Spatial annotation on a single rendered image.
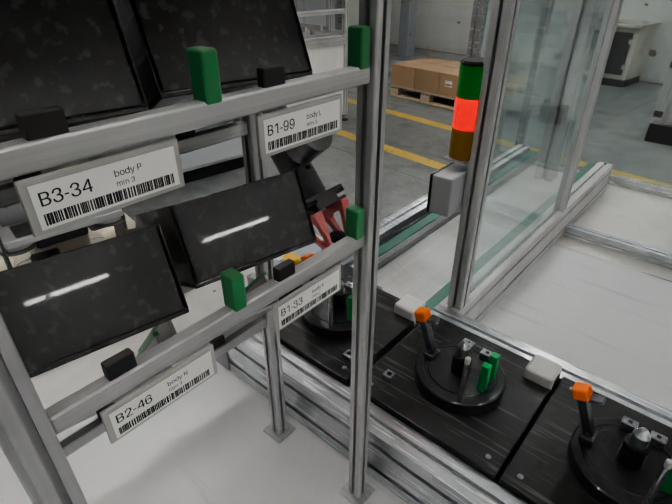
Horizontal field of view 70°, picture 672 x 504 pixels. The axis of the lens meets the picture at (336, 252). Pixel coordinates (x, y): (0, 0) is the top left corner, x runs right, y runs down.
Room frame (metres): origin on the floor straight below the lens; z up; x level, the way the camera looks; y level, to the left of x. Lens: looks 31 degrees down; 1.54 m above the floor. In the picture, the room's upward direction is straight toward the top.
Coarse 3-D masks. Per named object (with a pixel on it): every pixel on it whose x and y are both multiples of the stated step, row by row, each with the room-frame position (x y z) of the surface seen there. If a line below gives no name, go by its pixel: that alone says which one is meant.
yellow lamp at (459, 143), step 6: (456, 132) 0.77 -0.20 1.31; (462, 132) 0.77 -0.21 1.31; (468, 132) 0.77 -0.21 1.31; (456, 138) 0.77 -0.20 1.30; (462, 138) 0.77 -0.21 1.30; (468, 138) 0.76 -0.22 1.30; (450, 144) 0.79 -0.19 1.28; (456, 144) 0.77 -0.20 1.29; (462, 144) 0.77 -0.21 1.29; (468, 144) 0.76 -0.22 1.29; (450, 150) 0.78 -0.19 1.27; (456, 150) 0.77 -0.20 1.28; (462, 150) 0.77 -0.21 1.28; (468, 150) 0.76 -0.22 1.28; (450, 156) 0.78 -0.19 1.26; (456, 156) 0.77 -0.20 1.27; (462, 156) 0.77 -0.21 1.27; (468, 156) 0.76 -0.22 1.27
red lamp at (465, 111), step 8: (456, 96) 0.80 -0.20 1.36; (456, 104) 0.78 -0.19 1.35; (464, 104) 0.77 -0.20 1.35; (472, 104) 0.76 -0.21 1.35; (456, 112) 0.78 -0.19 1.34; (464, 112) 0.77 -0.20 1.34; (472, 112) 0.76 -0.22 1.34; (456, 120) 0.78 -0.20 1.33; (464, 120) 0.77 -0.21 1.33; (472, 120) 0.76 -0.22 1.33; (456, 128) 0.78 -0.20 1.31; (464, 128) 0.77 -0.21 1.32; (472, 128) 0.76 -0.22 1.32
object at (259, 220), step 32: (224, 192) 0.39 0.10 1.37; (256, 192) 0.41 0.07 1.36; (288, 192) 0.43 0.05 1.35; (160, 224) 0.38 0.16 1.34; (192, 224) 0.36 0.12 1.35; (224, 224) 0.38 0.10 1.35; (256, 224) 0.39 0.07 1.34; (288, 224) 0.41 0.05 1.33; (192, 256) 0.35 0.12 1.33; (224, 256) 0.36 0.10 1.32; (256, 256) 0.38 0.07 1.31
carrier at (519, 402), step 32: (416, 352) 0.62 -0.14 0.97; (448, 352) 0.60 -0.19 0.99; (480, 352) 0.58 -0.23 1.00; (512, 352) 0.62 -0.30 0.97; (384, 384) 0.54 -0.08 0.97; (416, 384) 0.54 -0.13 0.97; (448, 384) 0.53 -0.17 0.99; (480, 384) 0.51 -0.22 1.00; (512, 384) 0.54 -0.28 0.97; (544, 384) 0.54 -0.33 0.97; (416, 416) 0.48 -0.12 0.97; (448, 416) 0.48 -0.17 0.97; (480, 416) 0.48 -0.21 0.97; (512, 416) 0.48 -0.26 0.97; (448, 448) 0.43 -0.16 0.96; (480, 448) 0.43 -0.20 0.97; (512, 448) 0.43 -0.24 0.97
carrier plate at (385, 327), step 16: (384, 304) 0.75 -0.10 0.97; (384, 320) 0.70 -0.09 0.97; (400, 320) 0.70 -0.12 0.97; (288, 336) 0.66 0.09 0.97; (304, 336) 0.66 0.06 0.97; (320, 336) 0.66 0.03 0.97; (384, 336) 0.66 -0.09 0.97; (400, 336) 0.67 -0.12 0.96; (304, 352) 0.62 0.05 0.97; (320, 352) 0.62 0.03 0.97; (336, 352) 0.62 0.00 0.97; (384, 352) 0.63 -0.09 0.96; (320, 368) 0.59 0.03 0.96; (336, 368) 0.58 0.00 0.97
